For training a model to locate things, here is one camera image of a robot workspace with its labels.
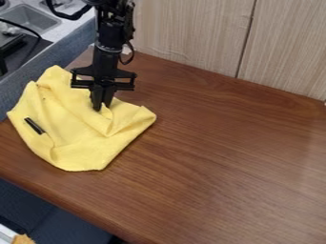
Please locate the yellow cloth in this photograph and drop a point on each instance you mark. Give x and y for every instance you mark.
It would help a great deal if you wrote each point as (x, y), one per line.
(76, 127)

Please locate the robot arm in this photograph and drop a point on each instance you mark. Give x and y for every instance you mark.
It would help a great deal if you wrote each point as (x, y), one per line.
(111, 28)

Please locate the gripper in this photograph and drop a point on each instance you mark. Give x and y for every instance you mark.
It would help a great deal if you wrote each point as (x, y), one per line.
(104, 71)

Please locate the toy sink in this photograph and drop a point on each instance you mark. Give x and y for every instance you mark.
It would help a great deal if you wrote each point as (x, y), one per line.
(29, 17)

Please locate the toy stove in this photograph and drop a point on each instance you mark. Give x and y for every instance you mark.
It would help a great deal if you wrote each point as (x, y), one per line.
(17, 50)

